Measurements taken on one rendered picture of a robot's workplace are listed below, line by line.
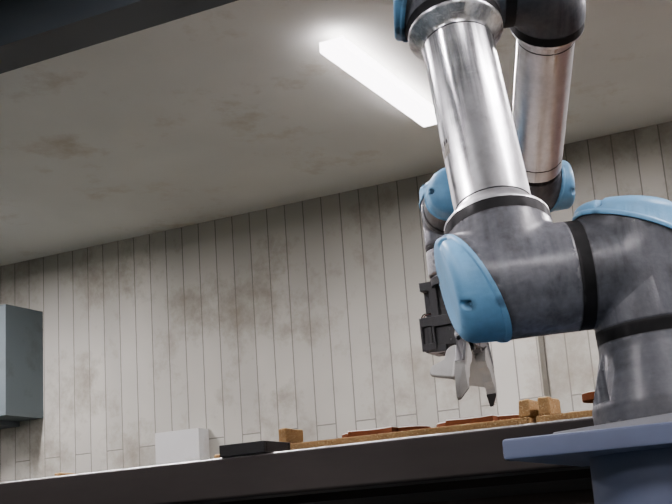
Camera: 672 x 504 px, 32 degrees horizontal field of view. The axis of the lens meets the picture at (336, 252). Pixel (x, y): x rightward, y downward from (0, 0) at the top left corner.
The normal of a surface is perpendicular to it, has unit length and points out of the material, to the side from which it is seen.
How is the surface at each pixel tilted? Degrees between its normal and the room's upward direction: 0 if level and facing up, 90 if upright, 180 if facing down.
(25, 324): 90
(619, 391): 74
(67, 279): 90
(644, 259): 89
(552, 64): 154
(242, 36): 180
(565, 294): 118
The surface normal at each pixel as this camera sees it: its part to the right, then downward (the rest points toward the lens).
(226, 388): -0.46, -0.18
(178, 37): 0.07, 0.97
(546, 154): 0.16, 0.75
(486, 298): -0.02, 0.14
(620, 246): -0.06, -0.46
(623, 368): -0.76, -0.36
